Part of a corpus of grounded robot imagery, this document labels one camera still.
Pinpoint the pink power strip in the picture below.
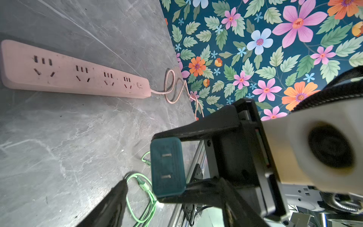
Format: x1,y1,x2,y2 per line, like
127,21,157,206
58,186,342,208
1,40,151,99

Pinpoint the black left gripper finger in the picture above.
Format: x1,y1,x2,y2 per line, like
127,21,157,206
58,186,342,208
77,179,128,227

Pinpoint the green USB cable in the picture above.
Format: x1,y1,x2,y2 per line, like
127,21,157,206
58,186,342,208
124,151,158,227

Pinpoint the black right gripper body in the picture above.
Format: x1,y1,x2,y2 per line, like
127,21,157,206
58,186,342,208
204,99,289,221

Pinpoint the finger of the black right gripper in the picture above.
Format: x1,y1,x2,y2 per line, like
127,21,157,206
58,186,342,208
152,105,240,142
157,178,268,227

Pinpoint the pink power strip cord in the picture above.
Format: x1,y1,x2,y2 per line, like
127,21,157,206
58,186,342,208
149,69,205,118

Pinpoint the teal USB charger plug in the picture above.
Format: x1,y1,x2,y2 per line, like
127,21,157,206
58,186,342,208
150,137,186,199

